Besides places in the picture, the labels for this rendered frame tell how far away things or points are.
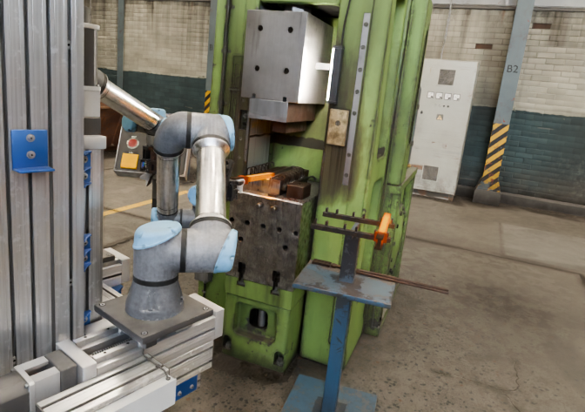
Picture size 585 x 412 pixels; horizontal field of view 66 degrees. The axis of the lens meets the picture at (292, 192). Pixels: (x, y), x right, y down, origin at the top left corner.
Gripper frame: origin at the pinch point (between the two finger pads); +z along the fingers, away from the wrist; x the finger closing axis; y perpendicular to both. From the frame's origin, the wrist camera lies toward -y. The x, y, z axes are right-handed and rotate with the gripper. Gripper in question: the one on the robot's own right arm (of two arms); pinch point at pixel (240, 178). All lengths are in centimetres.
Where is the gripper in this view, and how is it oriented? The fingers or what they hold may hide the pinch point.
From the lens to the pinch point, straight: 195.7
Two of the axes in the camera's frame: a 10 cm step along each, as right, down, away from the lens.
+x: 9.3, 1.5, -3.4
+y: -0.9, 9.8, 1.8
